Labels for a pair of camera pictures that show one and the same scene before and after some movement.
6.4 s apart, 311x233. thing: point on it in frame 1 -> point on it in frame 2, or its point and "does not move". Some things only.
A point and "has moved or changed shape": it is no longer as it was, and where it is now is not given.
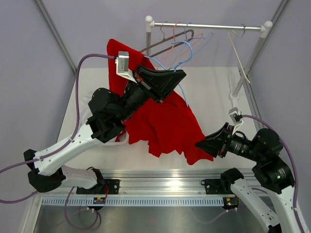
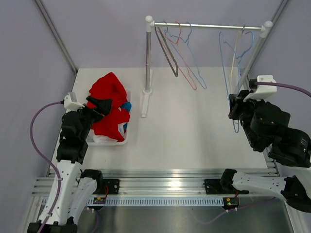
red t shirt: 167,126 has moved or changed shape
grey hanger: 168,38 -> 167,51
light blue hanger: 185,101 -> 232,66
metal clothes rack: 265,27 does not move
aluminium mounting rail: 161,181 does not move
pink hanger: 179,47 -> 174,49
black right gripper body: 222,144 -> 241,110
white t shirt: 86,87 has moved or changed shape
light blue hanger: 192,47 -> 184,52
